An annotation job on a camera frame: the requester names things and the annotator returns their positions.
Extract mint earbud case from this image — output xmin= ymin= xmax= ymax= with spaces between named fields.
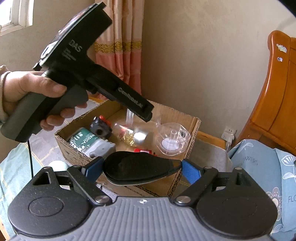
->
xmin=48 ymin=160 xmax=69 ymax=172

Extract green medical bottle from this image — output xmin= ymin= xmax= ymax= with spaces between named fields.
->
xmin=67 ymin=128 xmax=116 ymax=159

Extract black computer mouse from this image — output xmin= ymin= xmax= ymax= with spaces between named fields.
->
xmin=102 ymin=151 xmax=182 ymax=186

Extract clear jar red label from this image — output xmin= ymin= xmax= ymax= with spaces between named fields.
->
xmin=154 ymin=123 xmax=191 ymax=156

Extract black toy car red wheels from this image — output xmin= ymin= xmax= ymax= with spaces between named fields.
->
xmin=90 ymin=115 xmax=112 ymax=140

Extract red toy train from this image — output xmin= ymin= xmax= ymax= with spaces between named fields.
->
xmin=134 ymin=148 xmax=156 ymax=156

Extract golden capsule bottle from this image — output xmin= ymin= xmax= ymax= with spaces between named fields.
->
xmin=112 ymin=123 xmax=149 ymax=147

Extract clear jar happy label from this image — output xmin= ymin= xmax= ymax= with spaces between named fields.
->
xmin=125 ymin=108 xmax=162 ymax=127

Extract person left hand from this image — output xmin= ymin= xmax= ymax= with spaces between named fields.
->
xmin=1 ymin=65 xmax=75 ymax=131

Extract open cardboard box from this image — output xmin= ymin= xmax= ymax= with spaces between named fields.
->
xmin=54 ymin=99 xmax=202 ymax=197

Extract pink orange curtain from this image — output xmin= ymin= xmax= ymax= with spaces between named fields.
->
xmin=89 ymin=0 xmax=144 ymax=93

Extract checked blanket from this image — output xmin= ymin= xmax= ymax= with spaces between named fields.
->
xmin=1 ymin=100 xmax=99 ymax=240

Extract blue floral pillow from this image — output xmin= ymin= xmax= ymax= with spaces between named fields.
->
xmin=228 ymin=139 xmax=295 ymax=240

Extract wooden headboard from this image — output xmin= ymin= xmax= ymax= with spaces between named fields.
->
xmin=236 ymin=30 xmax=295 ymax=154

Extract white wall plug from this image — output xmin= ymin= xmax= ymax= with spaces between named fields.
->
xmin=221 ymin=126 xmax=237 ymax=150

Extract window frame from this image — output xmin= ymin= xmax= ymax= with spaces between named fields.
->
xmin=1 ymin=0 xmax=34 ymax=36

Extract black cable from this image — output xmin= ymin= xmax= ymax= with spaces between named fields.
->
xmin=27 ymin=141 xmax=35 ymax=178

